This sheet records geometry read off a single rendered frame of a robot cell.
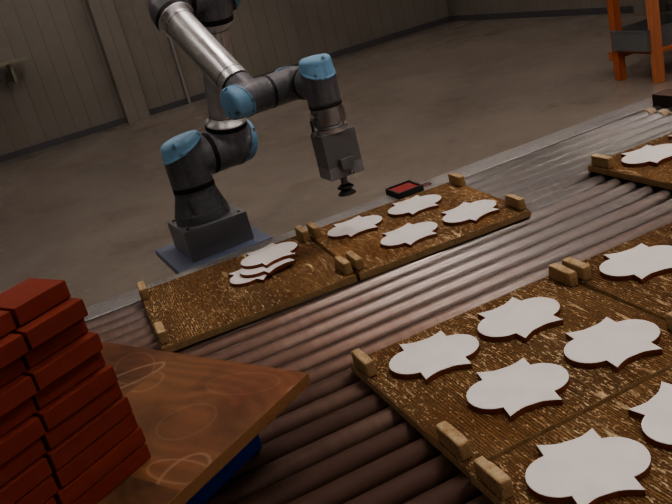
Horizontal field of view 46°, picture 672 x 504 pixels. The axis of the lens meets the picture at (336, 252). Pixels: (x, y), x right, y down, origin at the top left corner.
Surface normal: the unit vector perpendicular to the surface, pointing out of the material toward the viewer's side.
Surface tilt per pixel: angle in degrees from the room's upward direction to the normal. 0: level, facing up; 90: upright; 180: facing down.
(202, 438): 0
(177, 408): 0
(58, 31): 90
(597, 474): 0
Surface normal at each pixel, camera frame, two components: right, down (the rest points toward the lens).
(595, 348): -0.23, -0.91
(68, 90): 0.44, 0.23
